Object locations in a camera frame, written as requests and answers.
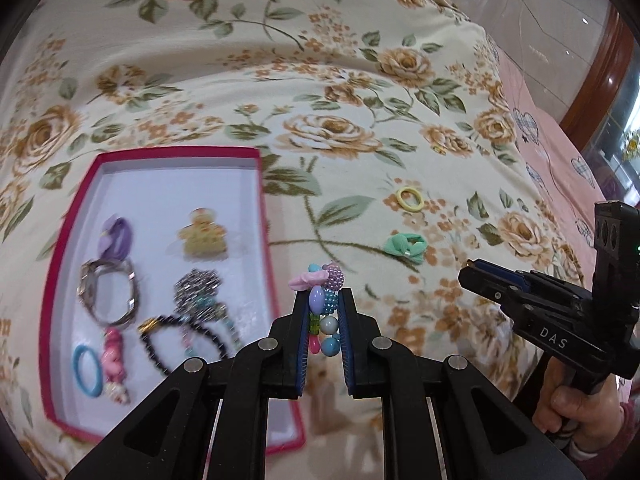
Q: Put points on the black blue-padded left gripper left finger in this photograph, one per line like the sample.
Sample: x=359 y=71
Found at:
x=208 y=420

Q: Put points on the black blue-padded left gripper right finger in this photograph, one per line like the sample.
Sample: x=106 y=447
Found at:
x=441 y=419

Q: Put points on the yellow gingerbread hair clip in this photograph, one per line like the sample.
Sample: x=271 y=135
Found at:
x=203 y=238

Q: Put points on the red white jewelry box tray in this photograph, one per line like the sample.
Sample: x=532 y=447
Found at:
x=131 y=205

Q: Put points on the person's right hand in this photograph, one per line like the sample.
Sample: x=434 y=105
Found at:
x=599 y=416

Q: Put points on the pink cartoon charm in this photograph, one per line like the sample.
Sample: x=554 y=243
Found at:
x=114 y=371

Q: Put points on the sparkly silver black hair accessory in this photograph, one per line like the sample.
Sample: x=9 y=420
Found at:
x=196 y=296

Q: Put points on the floral cream bedspread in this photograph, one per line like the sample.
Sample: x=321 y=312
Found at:
x=386 y=140

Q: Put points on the brown wooden furniture frame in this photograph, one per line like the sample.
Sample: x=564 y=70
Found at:
x=602 y=83

